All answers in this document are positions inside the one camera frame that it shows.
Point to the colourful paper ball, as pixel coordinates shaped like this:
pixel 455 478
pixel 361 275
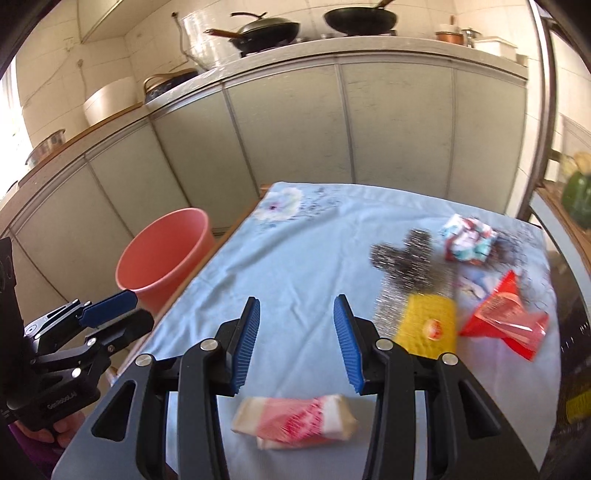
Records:
pixel 468 240

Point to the person's left hand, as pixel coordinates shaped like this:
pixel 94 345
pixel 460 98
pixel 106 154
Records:
pixel 60 434

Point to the pink plastic trash bucket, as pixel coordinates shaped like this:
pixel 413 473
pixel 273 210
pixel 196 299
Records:
pixel 163 254

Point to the wooden table edge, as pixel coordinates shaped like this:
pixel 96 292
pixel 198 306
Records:
pixel 113 373

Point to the metal shelf pole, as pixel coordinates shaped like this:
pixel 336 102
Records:
pixel 548 108

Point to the copper pot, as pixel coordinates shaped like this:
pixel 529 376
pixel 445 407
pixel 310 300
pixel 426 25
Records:
pixel 453 33

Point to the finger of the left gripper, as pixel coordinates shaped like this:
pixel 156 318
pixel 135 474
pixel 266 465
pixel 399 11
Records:
pixel 87 313
pixel 101 344

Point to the yellow foam fruit net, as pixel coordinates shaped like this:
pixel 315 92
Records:
pixel 428 326

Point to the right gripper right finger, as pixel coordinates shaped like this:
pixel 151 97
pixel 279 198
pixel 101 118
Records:
pixel 377 366

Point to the red plastic snack bag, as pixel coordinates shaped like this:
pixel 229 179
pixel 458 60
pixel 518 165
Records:
pixel 503 316

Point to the black frying pan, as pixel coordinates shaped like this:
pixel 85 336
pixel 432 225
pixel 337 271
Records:
pixel 362 21

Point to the red white tissue pack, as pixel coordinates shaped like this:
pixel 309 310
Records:
pixel 281 424

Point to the steel bowl on counter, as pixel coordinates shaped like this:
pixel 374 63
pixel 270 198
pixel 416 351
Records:
pixel 45 148

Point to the steel wool scrubber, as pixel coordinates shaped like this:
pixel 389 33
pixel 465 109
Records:
pixel 415 267

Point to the white round basin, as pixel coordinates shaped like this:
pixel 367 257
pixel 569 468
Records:
pixel 110 99

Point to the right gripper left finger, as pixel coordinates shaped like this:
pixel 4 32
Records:
pixel 214 367

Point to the black lidded wok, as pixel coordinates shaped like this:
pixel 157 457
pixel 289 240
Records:
pixel 261 34

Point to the green bell pepper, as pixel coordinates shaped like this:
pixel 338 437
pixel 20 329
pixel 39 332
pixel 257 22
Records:
pixel 576 197

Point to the grey kitchen cabinets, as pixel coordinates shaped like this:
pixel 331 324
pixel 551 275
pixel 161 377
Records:
pixel 453 132

